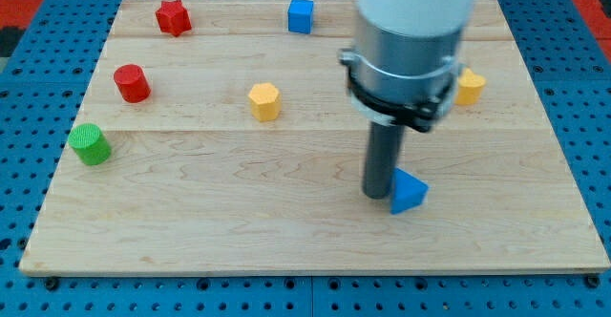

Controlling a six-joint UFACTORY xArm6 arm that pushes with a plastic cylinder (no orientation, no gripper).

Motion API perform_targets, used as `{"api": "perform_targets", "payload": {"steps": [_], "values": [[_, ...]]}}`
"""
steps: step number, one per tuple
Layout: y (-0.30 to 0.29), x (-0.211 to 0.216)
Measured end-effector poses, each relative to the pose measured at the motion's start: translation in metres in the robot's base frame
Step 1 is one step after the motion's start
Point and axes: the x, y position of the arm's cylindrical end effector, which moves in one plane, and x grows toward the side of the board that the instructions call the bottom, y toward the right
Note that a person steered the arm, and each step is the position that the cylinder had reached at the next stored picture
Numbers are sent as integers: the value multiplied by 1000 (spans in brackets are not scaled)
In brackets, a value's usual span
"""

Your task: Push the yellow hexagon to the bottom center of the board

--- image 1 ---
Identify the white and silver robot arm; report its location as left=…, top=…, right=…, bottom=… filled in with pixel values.
left=338, top=0, right=474, bottom=133

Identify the yellow hexagon block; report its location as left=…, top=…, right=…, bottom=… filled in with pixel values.
left=248, top=82, right=282, bottom=122

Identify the light wooden board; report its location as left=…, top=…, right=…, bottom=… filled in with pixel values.
left=19, top=0, right=610, bottom=277

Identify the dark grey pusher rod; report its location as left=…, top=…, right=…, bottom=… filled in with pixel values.
left=362, top=122, right=405, bottom=200

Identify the blue triangle block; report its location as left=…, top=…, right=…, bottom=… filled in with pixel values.
left=390, top=168, right=429, bottom=215

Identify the blue cube block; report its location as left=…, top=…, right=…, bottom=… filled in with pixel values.
left=287, top=0, right=314, bottom=34

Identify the yellow heart block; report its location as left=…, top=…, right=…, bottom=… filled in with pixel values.
left=454, top=68, right=487, bottom=106

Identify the red star block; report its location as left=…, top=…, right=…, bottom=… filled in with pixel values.
left=155, top=0, right=192, bottom=37

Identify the red cylinder block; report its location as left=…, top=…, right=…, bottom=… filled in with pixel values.
left=113, top=64, right=151, bottom=103

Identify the green cylinder block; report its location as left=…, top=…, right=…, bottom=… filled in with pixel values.
left=68, top=123, right=112, bottom=166

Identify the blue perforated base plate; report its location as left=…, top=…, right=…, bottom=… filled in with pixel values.
left=1, top=0, right=610, bottom=316

